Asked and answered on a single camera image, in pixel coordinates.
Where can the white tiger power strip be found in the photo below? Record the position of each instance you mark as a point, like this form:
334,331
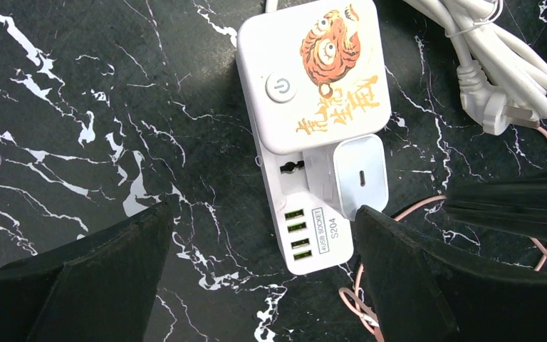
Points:
312,75

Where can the white USB charger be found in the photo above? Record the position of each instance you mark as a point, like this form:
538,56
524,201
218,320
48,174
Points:
349,175

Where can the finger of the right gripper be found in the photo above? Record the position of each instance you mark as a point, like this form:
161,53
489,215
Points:
518,206

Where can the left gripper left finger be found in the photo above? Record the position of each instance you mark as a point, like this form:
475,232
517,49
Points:
98,288

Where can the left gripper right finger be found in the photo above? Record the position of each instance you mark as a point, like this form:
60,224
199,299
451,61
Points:
425,290

